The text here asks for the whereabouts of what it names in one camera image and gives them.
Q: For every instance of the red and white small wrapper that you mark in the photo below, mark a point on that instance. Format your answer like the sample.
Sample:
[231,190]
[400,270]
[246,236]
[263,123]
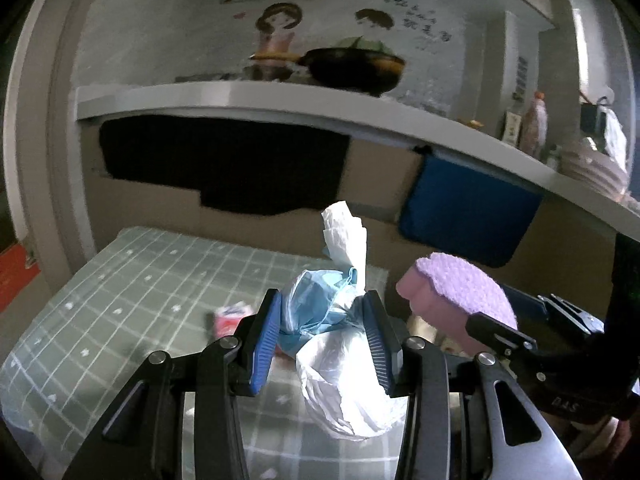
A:
[232,319]

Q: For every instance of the black hanging bag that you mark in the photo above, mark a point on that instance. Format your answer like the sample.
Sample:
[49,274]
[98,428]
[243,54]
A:
[594,116]

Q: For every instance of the black hanging cloth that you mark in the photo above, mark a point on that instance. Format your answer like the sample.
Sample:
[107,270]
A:
[225,165]

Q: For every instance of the white plastic bag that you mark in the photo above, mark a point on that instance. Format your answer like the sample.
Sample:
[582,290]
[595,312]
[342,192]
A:
[616,137]
[350,390]

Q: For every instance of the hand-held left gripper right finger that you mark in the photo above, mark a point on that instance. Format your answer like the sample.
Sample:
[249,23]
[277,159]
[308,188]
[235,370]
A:
[378,347]

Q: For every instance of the purple and pink sponge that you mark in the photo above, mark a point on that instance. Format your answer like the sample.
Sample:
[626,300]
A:
[450,290]

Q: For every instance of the green grid mat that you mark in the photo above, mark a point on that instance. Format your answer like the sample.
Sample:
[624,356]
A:
[125,300]

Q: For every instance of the cartoon wall sticker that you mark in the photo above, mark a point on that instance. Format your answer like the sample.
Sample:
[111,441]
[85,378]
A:
[320,25]

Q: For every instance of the red cardboard box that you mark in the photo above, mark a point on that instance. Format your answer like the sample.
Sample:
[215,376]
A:
[15,267]

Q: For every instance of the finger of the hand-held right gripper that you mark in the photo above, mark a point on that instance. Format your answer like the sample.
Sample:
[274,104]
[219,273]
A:
[500,335]
[525,305]

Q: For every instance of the blue plastic bag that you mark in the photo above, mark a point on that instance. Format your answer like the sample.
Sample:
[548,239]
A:
[320,305]

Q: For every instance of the brown cardboard panel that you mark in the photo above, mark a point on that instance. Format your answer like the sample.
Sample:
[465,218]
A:
[380,180]

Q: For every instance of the blue hanging cloth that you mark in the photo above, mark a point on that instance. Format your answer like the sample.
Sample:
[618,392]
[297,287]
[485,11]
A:
[465,210]

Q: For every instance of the plastic bottle with orange cap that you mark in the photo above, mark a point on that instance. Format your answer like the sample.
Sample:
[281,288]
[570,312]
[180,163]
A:
[535,122]

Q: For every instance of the small beige carton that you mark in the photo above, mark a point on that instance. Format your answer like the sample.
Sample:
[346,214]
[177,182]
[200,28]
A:
[511,127]

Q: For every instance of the person's right hand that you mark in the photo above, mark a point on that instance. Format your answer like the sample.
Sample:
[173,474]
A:
[620,442]

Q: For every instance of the white hanging plastic bag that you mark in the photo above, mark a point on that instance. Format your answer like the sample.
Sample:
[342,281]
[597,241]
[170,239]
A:
[616,137]

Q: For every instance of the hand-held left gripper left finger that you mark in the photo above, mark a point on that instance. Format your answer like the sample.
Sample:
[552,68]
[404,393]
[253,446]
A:
[265,347]

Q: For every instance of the white tissue paper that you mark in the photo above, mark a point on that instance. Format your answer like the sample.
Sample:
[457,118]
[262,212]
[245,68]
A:
[342,235]

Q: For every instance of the grey kitchen counter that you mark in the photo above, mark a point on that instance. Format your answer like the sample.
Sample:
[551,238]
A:
[300,102]

